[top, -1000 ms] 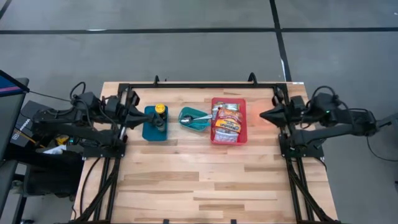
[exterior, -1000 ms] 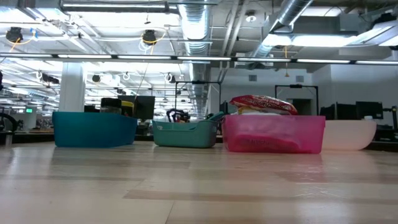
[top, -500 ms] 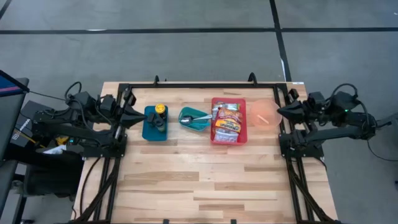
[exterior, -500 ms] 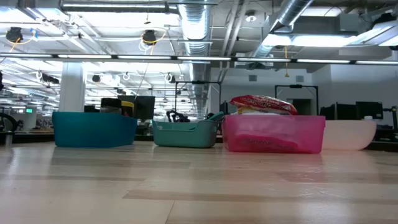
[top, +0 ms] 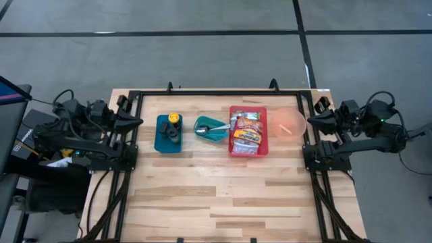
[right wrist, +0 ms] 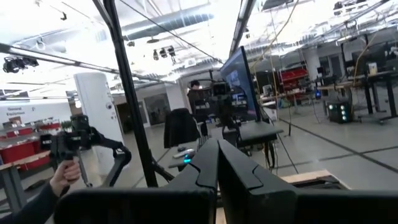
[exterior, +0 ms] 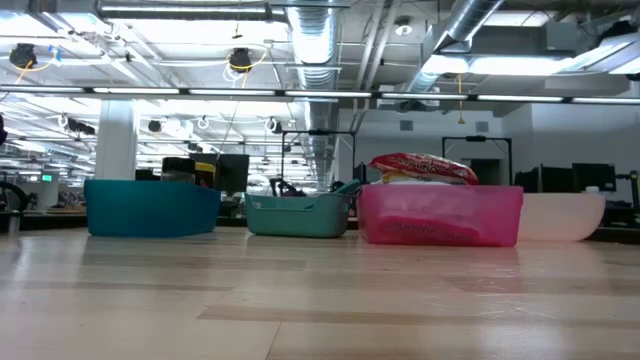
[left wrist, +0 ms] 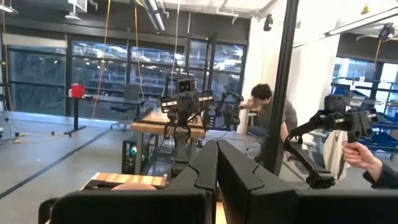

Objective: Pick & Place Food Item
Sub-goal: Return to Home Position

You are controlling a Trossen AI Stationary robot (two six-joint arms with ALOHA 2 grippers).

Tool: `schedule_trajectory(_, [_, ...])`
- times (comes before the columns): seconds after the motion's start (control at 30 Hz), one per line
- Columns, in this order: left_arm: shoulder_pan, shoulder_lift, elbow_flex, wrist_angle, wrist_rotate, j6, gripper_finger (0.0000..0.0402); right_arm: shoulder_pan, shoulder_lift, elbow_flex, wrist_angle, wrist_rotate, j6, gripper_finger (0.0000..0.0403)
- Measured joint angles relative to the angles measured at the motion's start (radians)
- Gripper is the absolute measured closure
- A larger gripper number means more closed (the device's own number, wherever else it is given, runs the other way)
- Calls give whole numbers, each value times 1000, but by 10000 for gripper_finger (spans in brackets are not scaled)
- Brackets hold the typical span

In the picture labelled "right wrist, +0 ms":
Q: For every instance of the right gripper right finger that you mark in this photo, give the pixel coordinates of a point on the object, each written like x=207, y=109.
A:
x=245, y=193

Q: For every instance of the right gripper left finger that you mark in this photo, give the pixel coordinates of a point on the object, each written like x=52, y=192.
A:
x=202, y=171

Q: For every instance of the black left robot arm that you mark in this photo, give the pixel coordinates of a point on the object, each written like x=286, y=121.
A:
x=230, y=130

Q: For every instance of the person's forearm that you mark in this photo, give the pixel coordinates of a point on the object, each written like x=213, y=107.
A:
x=28, y=208

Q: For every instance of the black monitor blue screen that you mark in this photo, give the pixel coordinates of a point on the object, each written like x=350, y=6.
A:
x=239, y=84

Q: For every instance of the person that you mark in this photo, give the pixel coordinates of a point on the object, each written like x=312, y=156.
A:
x=196, y=99

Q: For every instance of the red shelving unit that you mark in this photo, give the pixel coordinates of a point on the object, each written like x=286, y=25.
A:
x=293, y=77

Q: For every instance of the long overhead light bar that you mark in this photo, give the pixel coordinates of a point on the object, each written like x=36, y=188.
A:
x=62, y=60
x=241, y=25

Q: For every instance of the white pillar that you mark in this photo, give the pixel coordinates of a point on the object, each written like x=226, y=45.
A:
x=98, y=109
x=311, y=62

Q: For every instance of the black computer tower blue lights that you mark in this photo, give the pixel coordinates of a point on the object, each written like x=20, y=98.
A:
x=340, y=112

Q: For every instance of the person's hand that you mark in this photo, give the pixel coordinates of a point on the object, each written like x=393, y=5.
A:
x=66, y=174

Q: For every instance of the black standing desk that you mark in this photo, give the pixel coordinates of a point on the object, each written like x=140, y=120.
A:
x=373, y=76

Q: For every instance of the red storage bin row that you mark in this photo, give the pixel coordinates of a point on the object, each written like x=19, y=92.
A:
x=21, y=149

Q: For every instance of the wooden side table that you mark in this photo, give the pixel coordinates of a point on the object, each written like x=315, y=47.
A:
x=18, y=162

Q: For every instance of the black vertical frame pole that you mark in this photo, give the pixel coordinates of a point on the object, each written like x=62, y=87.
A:
x=130, y=93

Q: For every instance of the silver ceiling duct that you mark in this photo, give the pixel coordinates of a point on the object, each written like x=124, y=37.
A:
x=168, y=23

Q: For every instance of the black camera gimbal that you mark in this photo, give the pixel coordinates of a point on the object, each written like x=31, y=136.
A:
x=77, y=140

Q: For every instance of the white wall sign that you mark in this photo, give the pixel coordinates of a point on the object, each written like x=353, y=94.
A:
x=31, y=112

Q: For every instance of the black ceiling camera cluster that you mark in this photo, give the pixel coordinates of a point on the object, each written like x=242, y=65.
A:
x=18, y=63

